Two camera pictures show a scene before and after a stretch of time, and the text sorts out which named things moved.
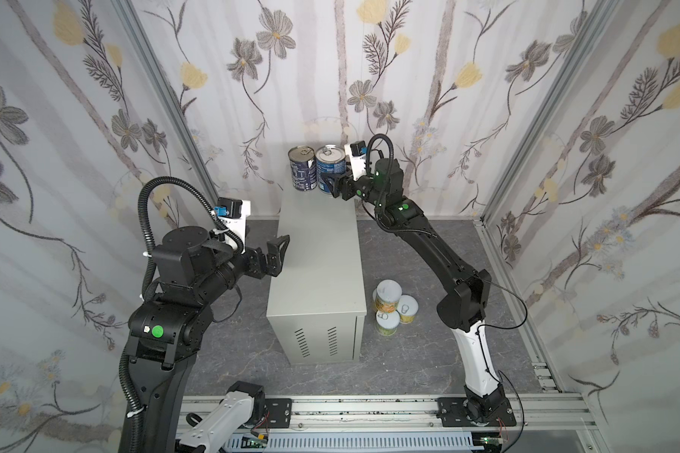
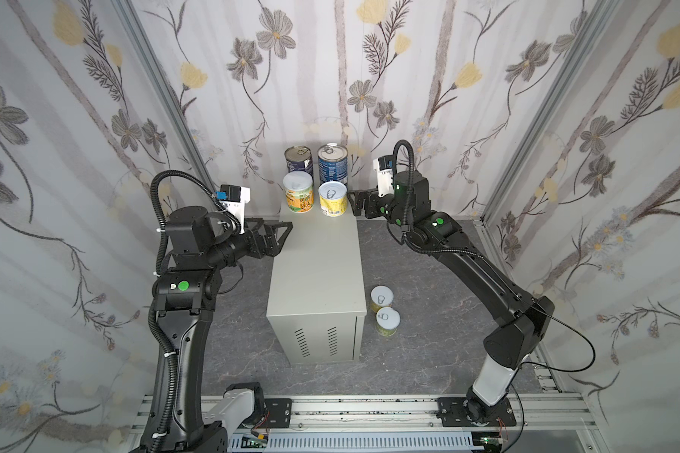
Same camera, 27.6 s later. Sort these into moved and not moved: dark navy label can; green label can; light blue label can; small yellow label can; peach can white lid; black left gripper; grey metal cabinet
Moved: small yellow label can; black left gripper; peach can white lid
Not moved: dark navy label can; green label can; light blue label can; grey metal cabinet
